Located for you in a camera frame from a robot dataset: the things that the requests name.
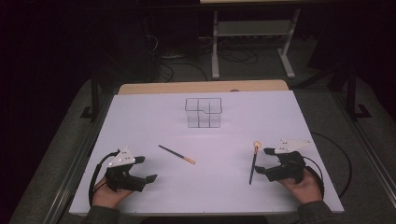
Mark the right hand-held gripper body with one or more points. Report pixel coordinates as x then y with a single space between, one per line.
289 168

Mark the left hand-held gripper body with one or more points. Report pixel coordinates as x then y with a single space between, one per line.
124 180

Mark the black chopstick with orange tip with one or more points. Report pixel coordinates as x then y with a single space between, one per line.
177 154

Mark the clear acrylic organizer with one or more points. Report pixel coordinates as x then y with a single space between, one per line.
204 116

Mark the person's left hand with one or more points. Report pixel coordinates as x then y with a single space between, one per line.
109 196

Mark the person's right hand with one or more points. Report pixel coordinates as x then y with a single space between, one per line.
306 189

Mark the white table cover sheet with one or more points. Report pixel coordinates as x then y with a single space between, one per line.
205 186

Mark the black metal stand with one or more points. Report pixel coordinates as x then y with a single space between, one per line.
94 93
352 93

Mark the aluminium floor rail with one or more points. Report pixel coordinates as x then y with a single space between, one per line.
67 183
373 161

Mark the white metal desk frame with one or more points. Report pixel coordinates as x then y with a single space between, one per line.
253 28

